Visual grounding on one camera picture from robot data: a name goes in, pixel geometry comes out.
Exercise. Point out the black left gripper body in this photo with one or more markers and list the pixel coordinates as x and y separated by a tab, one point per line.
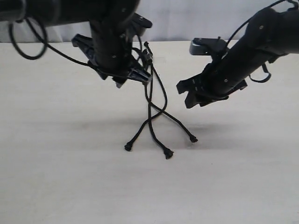
128	68

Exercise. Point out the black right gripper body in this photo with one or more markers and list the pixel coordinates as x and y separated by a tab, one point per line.
199	94

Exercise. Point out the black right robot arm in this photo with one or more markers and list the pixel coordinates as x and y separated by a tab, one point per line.
269	35

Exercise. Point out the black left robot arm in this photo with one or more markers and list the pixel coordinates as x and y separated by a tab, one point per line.
113	24

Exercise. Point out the white backdrop curtain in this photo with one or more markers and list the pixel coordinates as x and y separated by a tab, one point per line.
173	20

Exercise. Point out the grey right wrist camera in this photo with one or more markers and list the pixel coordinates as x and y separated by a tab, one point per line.
208	46

